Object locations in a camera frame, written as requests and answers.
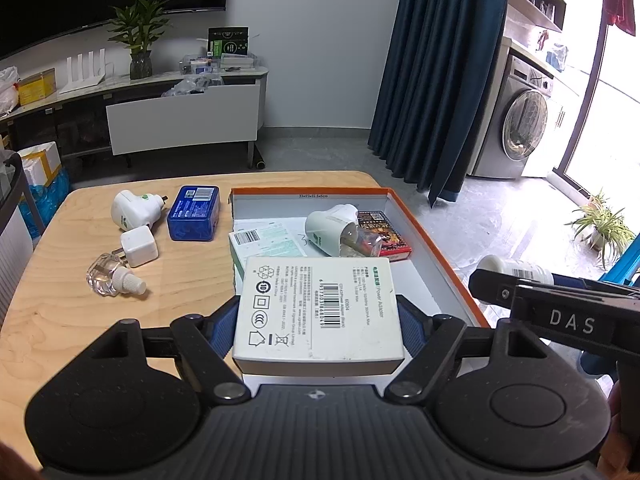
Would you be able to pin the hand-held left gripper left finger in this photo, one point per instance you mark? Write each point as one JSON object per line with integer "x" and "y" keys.
{"x": 225, "y": 327}

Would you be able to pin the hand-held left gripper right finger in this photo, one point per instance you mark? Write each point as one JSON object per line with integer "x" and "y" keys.
{"x": 410, "y": 327}

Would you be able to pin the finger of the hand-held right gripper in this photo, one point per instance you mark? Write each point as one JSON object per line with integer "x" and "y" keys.
{"x": 492, "y": 287}

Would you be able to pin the white round bottle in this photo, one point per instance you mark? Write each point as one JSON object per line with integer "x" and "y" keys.
{"x": 515, "y": 269}

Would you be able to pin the orange cardboard box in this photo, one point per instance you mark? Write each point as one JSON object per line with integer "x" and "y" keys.
{"x": 440, "y": 270}

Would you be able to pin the white adapter box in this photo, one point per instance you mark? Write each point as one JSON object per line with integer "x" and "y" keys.
{"x": 315, "y": 310}

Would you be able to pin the teal bandage box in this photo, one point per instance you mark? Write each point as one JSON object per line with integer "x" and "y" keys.
{"x": 265, "y": 242}

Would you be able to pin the red and blue card box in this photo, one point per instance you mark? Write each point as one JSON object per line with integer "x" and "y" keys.
{"x": 387, "y": 235}

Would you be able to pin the white cube charger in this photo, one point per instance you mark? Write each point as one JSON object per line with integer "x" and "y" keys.
{"x": 140, "y": 247}

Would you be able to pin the clear bottle with white cap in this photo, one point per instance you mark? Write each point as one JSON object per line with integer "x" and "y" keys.
{"x": 110, "y": 275}

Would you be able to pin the white plug-in heater with bottle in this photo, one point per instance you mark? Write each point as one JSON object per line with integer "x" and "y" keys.
{"x": 325, "y": 227}

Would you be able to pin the person's right hand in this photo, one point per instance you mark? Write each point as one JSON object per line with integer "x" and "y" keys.
{"x": 622, "y": 452}

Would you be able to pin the potted spider plant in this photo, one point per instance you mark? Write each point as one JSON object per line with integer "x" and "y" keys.
{"x": 602, "y": 225}

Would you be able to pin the silver washing machine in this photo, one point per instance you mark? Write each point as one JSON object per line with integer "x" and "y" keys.
{"x": 520, "y": 120}

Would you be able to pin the television cabinet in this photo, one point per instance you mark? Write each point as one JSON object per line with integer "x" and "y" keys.
{"x": 180, "y": 120}

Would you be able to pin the blue plastic bag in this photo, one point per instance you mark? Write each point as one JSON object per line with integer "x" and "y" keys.
{"x": 47, "y": 200}

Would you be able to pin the blue curtain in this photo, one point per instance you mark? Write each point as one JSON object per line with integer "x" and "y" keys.
{"x": 440, "y": 75}

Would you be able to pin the dark curved counter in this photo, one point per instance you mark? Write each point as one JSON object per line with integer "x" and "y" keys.
{"x": 12, "y": 240}

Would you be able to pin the white and yellow carton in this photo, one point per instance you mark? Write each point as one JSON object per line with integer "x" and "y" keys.
{"x": 42, "y": 160}

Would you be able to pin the pile of small clutter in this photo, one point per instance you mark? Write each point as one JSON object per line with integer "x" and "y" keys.
{"x": 197, "y": 80}

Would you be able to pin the black and green box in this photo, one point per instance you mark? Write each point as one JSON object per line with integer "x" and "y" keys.
{"x": 228, "y": 41}

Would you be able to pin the white router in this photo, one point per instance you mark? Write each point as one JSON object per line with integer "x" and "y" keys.
{"x": 82, "y": 75}

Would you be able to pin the yellow box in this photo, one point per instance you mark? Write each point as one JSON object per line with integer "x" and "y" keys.
{"x": 36, "y": 87}

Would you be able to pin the potted plant in glass vase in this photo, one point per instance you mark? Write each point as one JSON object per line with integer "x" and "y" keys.
{"x": 140, "y": 30}

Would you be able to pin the white plastic bag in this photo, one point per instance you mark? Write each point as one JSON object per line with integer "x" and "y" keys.
{"x": 7, "y": 90}

